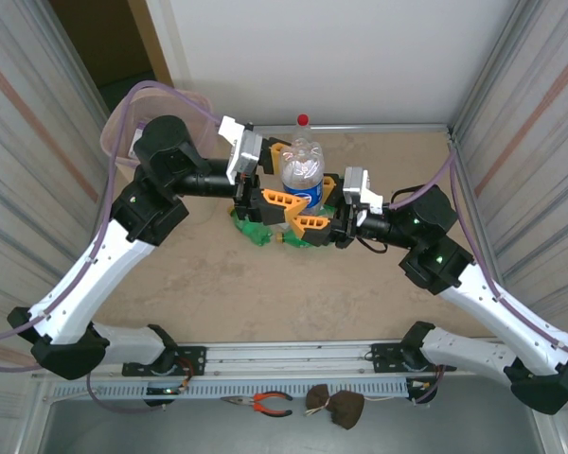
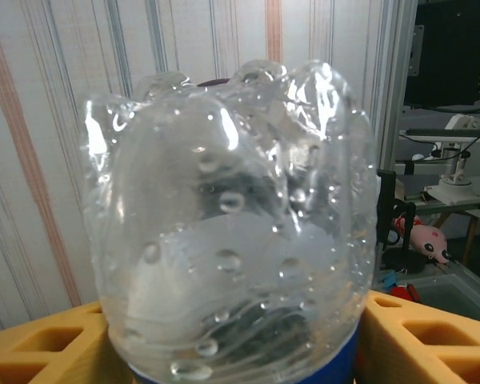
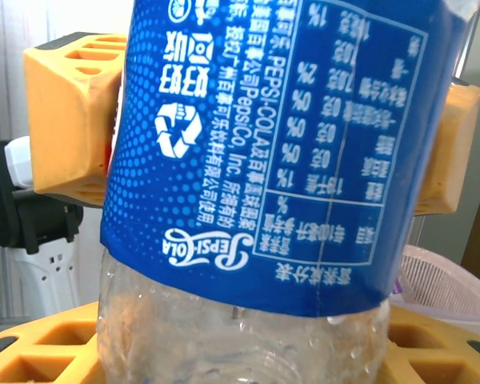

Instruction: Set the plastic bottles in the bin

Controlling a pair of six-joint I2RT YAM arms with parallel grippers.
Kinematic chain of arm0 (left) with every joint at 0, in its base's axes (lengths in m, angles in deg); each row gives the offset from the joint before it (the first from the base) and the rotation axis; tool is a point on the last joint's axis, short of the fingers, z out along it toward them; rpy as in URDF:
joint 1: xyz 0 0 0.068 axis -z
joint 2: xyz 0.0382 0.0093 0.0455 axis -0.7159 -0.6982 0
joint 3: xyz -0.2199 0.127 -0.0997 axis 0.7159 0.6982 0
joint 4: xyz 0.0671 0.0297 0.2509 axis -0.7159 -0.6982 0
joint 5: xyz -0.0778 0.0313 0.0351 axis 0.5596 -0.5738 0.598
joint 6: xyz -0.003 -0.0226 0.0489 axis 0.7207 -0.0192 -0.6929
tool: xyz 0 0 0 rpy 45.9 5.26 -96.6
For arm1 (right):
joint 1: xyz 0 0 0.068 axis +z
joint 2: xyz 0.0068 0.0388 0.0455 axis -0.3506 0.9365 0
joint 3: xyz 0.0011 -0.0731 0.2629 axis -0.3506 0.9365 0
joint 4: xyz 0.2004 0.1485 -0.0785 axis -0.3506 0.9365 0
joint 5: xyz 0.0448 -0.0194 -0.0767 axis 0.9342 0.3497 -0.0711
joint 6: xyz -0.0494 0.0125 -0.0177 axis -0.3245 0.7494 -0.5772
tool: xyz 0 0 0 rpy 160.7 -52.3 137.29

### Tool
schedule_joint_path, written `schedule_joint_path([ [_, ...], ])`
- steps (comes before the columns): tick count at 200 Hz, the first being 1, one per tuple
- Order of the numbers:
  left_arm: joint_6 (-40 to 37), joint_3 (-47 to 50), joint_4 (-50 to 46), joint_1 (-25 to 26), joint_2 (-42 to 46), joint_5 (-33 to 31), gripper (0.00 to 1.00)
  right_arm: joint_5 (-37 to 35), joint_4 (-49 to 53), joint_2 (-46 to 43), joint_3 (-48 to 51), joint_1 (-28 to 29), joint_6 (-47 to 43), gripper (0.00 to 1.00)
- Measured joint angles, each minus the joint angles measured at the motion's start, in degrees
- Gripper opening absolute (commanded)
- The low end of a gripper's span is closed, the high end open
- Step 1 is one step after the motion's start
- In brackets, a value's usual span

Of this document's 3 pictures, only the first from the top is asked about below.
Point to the clear bottle dark blue label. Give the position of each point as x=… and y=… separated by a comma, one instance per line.
x=303, y=194

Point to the clear bottle red cap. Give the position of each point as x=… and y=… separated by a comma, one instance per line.
x=303, y=119

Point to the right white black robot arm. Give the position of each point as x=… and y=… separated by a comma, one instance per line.
x=502, y=307

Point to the beige bin with pink liner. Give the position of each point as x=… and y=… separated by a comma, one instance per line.
x=111, y=142

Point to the green bottle yellow cap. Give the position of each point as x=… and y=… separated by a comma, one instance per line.
x=255, y=234
x=291, y=241

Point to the brown wooden door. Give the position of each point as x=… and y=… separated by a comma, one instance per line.
x=147, y=28

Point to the brown cloth bundle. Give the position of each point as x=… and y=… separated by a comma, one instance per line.
x=345, y=409

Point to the grey metal shelf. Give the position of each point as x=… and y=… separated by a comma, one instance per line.
x=170, y=435

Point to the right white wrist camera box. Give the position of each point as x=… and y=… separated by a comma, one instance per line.
x=362, y=189

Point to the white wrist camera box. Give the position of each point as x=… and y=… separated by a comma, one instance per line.
x=362, y=189
x=241, y=151

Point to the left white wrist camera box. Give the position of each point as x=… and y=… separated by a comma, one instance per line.
x=241, y=151

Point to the aluminium back frame rail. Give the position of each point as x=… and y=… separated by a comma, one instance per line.
x=383, y=128

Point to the aluminium mounting rail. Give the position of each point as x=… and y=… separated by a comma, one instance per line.
x=284, y=352

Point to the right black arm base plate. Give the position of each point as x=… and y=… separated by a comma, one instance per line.
x=385, y=357

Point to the aluminium corner post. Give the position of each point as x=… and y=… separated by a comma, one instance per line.
x=483, y=66

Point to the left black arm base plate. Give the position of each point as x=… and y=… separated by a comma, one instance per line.
x=194, y=359

